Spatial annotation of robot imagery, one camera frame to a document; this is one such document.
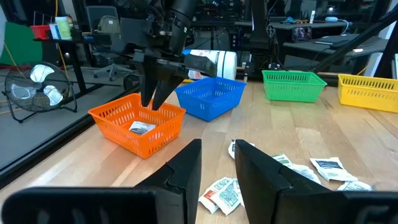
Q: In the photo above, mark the olive backpack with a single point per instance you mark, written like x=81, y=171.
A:
x=109, y=24

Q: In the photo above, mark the orange plastic basket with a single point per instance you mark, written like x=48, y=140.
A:
x=118, y=124

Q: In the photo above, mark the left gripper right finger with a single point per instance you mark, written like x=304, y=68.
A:
x=264, y=186

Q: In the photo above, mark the dark grey desk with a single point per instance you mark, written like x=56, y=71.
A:
x=311, y=49

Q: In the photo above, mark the white printed packet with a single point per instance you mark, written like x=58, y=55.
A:
x=281, y=159
x=231, y=151
x=230, y=196
x=142, y=127

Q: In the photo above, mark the black floor fan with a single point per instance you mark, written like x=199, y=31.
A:
x=37, y=87

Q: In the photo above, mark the yellow plastic basket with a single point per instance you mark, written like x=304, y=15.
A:
x=367, y=93

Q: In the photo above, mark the white packet blue print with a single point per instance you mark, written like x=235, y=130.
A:
x=332, y=168

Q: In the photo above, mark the green panel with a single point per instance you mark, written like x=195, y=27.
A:
x=18, y=43

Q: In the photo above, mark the white paper strip packet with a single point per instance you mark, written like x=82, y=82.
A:
x=306, y=174

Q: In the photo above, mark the green white container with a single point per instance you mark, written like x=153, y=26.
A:
x=63, y=28

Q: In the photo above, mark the light blue device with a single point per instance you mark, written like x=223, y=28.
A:
x=331, y=19

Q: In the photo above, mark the small dark screen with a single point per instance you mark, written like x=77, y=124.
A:
x=301, y=34

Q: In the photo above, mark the red plastic bin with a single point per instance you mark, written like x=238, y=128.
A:
x=39, y=31

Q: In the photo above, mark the black side table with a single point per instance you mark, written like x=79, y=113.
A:
x=77, y=62

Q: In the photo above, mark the grey office chair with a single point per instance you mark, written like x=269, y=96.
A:
x=105, y=46

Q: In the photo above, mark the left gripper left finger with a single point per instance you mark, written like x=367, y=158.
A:
x=180, y=186

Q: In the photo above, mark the white wipes canister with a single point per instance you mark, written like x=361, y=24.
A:
x=227, y=62

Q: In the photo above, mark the blue white box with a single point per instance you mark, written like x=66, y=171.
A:
x=53, y=31

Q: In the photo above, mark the dark laptop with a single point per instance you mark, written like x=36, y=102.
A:
x=342, y=40

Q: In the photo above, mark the long dark desk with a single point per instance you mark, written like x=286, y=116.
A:
x=280, y=24

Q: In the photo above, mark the blue plastic basket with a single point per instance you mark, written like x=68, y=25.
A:
x=211, y=99

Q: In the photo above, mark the green plastic basket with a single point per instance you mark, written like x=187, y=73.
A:
x=292, y=87

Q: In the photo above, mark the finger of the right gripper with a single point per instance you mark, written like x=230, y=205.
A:
x=164, y=90
x=148, y=84

